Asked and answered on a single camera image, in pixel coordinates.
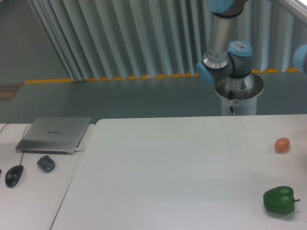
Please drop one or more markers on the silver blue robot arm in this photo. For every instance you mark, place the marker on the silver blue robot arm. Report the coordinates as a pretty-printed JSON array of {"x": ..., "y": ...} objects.
[{"x": 219, "y": 40}]

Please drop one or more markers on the white pleated curtain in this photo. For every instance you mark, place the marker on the white pleated curtain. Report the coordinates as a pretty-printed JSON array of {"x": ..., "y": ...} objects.
[{"x": 108, "y": 39}]

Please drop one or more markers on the black computer mouse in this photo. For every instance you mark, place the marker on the black computer mouse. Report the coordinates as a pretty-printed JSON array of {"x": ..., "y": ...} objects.
[{"x": 13, "y": 175}]

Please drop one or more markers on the dark grey small device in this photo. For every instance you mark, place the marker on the dark grey small device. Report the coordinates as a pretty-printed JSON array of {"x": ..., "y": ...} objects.
[{"x": 46, "y": 164}]

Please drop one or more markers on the silver closed laptop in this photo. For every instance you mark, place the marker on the silver closed laptop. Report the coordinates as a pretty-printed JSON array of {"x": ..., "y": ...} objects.
[{"x": 59, "y": 135}]

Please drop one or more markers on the brown egg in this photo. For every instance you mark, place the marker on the brown egg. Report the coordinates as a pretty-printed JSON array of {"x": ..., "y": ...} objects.
[{"x": 282, "y": 145}]

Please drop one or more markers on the green bell pepper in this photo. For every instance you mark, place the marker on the green bell pepper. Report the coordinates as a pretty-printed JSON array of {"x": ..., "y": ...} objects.
[{"x": 280, "y": 200}]

